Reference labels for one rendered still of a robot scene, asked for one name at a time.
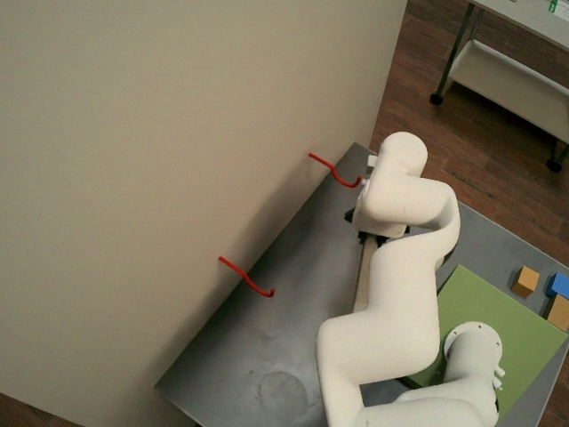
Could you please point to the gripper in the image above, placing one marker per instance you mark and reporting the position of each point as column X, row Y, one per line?
column 361, row 222

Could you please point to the blue block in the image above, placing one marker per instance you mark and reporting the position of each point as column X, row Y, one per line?
column 558, row 284

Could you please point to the beige bar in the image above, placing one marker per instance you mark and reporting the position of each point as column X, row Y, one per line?
column 360, row 297

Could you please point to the beige wall panel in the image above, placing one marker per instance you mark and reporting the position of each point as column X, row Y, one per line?
column 140, row 140

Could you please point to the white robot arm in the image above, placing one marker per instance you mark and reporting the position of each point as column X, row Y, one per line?
column 398, row 333

